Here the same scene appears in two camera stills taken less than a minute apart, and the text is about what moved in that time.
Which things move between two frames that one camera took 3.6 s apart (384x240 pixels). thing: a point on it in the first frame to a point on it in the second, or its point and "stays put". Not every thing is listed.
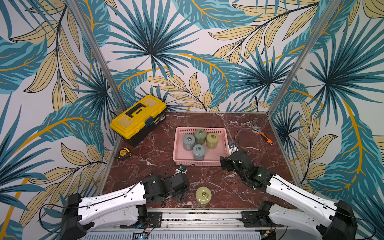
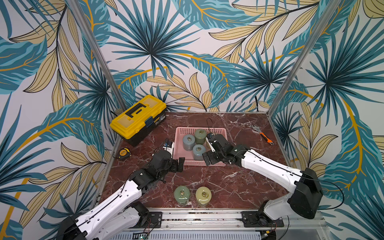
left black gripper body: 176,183 to 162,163
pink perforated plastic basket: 212,157 stays put
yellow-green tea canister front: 203,196 stays put
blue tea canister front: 199,151 stays put
